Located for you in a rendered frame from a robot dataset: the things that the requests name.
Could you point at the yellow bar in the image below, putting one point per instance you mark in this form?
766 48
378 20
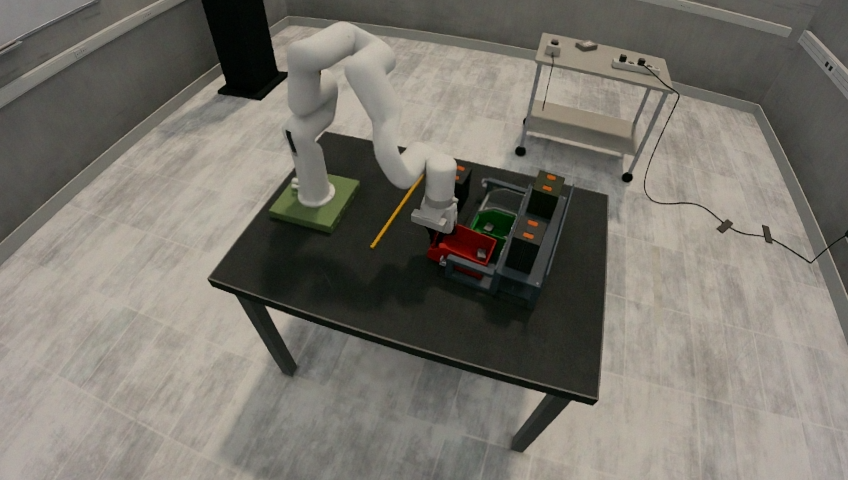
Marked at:
395 213

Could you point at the green open bin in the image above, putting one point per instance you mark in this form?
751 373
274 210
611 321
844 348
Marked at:
502 222

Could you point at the red bin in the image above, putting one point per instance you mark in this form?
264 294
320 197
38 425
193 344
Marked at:
465 244

